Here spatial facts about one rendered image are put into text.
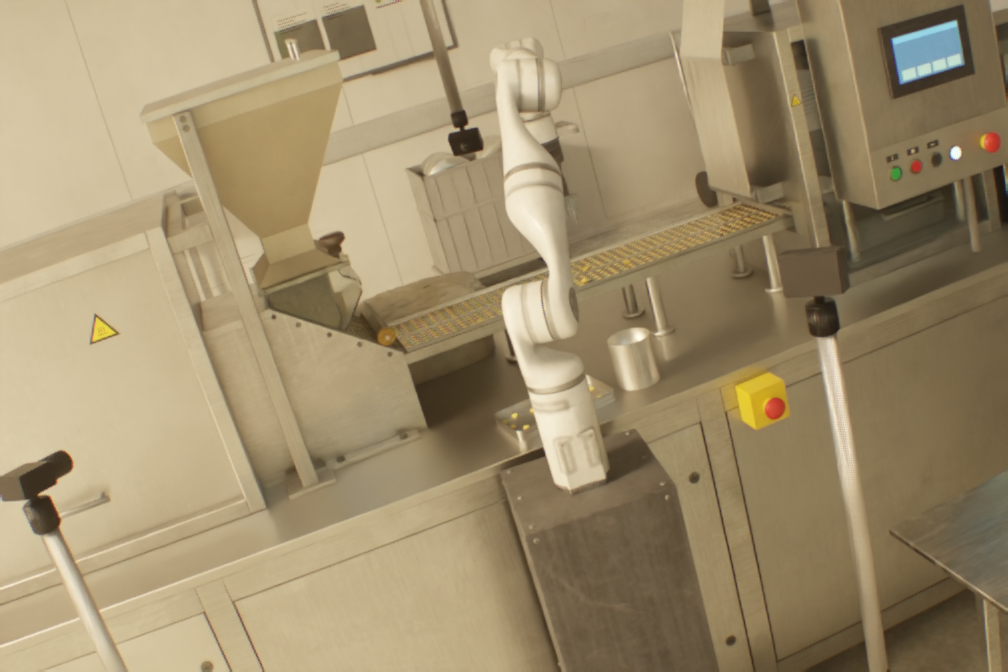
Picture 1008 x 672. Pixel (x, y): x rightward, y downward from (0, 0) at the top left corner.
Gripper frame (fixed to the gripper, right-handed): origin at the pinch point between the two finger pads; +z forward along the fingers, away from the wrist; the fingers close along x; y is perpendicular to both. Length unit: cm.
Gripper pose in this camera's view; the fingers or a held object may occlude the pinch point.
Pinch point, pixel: (573, 222)
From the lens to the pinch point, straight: 230.8
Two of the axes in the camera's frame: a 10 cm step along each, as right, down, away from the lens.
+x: 3.0, 2.5, -9.2
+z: 2.6, 9.1, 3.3
